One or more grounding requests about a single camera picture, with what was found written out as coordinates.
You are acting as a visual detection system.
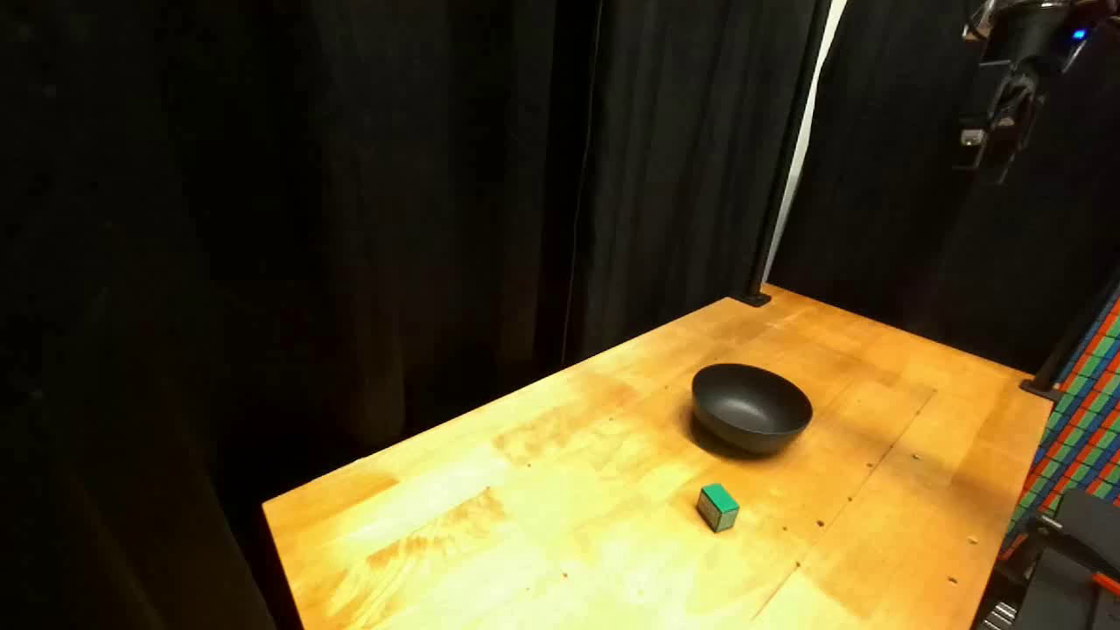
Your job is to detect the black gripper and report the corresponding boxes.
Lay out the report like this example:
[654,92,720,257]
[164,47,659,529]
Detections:
[954,54,1049,183]

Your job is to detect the green block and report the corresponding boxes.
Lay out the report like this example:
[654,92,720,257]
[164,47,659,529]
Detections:
[697,481,740,535]

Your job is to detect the white vertical strip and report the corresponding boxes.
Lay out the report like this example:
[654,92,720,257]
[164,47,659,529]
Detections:
[754,0,853,290]

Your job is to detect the black bowl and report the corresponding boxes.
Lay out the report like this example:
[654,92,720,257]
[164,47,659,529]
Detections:
[690,360,816,459]

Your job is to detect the colourful checkered board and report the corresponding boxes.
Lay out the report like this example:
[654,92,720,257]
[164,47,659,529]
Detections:
[1006,295,1120,535]

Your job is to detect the black pole with base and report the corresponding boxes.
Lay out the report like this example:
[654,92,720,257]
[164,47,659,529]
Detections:
[733,0,853,313]

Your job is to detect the black curtain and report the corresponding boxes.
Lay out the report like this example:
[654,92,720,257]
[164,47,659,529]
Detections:
[0,0,1120,630]

